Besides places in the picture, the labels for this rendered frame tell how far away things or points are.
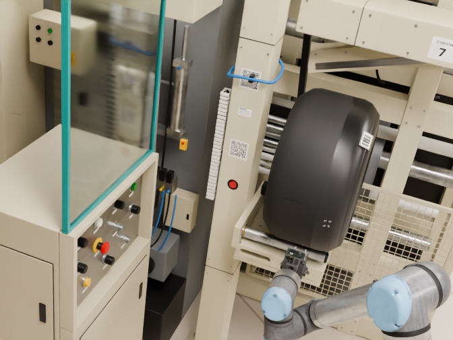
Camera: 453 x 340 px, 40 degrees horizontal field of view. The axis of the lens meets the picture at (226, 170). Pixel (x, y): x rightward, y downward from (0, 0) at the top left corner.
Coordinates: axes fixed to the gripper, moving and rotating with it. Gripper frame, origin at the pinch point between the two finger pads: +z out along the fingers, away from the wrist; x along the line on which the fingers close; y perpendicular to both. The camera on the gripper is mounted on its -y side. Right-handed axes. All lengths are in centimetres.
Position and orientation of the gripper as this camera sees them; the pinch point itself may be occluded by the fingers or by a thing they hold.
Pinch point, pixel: (299, 256)
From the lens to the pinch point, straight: 221.8
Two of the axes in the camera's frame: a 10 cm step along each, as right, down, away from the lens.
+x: -9.3, -2.8, 2.3
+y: 1.7, -9.0, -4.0
